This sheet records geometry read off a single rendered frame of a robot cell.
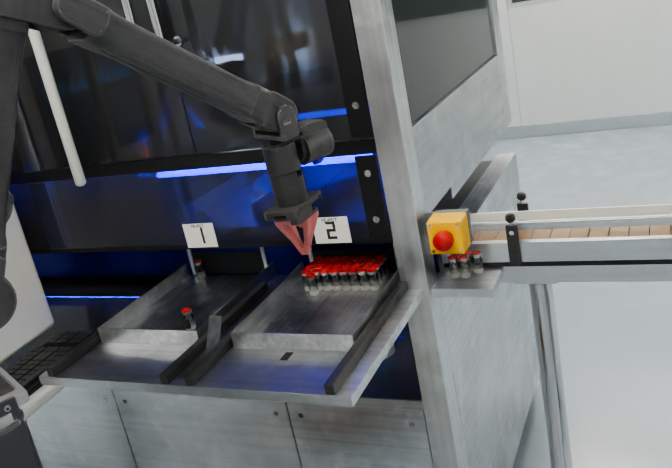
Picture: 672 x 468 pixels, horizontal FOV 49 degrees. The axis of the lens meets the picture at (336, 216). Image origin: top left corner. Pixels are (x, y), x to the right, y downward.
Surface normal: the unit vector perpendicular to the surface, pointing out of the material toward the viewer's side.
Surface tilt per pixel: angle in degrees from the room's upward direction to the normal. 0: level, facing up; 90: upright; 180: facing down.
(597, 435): 0
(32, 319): 90
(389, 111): 90
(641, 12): 90
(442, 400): 90
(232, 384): 0
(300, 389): 0
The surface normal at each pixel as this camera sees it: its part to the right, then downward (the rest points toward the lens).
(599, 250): -0.39, 0.36
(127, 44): 0.69, 0.21
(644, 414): -0.19, -0.93
